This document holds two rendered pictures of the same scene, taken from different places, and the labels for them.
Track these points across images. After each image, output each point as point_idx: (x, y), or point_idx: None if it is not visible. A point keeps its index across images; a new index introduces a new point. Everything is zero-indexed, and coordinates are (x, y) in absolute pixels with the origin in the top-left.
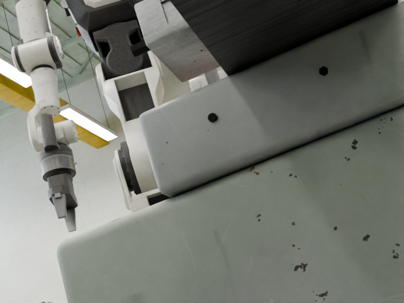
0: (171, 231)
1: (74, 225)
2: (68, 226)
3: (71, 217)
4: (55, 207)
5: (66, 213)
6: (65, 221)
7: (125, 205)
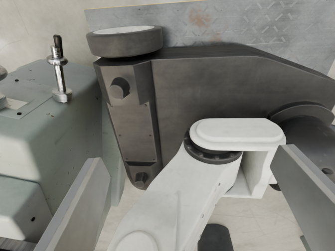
0: None
1: (278, 182)
2: (293, 167)
3: (314, 227)
4: (58, 207)
5: (105, 193)
6: (317, 190)
7: (126, 236)
